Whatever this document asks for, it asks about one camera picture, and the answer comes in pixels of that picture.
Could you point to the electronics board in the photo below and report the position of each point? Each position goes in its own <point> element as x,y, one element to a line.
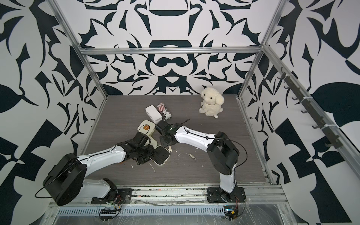
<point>107,214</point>
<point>231,212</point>

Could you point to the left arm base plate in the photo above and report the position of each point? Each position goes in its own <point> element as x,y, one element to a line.
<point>120,196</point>

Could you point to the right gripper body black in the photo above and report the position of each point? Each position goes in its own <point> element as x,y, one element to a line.
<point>163,141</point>

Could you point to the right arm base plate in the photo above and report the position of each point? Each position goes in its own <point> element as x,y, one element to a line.
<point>217,195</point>

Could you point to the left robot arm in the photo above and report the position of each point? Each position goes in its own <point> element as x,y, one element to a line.
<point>68,179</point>

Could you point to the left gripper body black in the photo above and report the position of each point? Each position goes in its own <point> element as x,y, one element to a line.
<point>146,153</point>

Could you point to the flag pattern can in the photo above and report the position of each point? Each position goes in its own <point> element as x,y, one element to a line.
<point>163,110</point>

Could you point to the wall hook rack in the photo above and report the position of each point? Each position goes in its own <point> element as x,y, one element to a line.
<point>311,108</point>

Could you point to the white rectangular box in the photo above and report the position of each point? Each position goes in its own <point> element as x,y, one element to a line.
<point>153,114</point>

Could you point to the small clipper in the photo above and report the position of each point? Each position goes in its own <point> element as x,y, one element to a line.
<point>193,157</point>

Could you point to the left electronics board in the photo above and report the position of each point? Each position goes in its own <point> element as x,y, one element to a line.
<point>107,214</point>

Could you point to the cream nail clipper case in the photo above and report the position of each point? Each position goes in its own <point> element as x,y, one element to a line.
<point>146,127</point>

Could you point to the right electronics board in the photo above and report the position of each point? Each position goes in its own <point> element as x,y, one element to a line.
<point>231,212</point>

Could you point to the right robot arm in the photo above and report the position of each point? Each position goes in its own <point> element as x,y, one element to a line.
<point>222,152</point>

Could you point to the white plush dog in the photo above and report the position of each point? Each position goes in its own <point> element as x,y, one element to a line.
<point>212,102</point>

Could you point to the aluminium front rail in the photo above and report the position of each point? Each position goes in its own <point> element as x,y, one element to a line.
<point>159,195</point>

